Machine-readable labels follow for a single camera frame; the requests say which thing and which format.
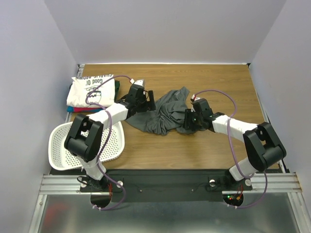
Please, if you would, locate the white perforated plastic basket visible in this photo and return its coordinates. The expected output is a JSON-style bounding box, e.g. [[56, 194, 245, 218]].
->
[[48, 122, 125, 171]]

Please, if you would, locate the aluminium front rail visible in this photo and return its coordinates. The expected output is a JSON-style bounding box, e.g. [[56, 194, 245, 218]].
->
[[39, 173, 302, 195]]

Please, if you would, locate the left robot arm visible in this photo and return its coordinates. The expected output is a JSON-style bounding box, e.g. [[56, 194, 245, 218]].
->
[[64, 84, 156, 191]]

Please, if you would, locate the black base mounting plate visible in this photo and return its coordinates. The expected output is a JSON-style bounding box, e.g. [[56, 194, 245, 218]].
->
[[80, 169, 253, 202]]

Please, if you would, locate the teal folded t shirt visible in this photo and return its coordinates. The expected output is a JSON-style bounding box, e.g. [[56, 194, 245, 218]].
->
[[67, 106, 81, 113]]

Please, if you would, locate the white printed folded t shirt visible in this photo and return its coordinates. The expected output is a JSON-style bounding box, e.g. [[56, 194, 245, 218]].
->
[[67, 74, 116, 108]]

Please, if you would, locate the red folded t shirt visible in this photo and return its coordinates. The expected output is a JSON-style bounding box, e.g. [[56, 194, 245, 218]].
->
[[79, 107, 112, 113]]

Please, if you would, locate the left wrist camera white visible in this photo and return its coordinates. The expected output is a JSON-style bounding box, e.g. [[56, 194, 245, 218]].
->
[[134, 79, 145, 87]]

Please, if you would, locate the dark green folded t shirt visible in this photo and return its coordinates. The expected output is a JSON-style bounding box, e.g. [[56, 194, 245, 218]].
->
[[114, 80, 121, 101]]

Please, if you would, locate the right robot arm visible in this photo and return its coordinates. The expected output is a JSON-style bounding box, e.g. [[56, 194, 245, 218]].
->
[[183, 98, 286, 189]]

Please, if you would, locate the grey t shirt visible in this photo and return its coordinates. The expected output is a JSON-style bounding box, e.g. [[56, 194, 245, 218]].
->
[[125, 87, 210, 136]]

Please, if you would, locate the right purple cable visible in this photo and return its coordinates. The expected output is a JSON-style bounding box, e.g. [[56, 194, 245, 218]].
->
[[191, 89, 268, 210]]

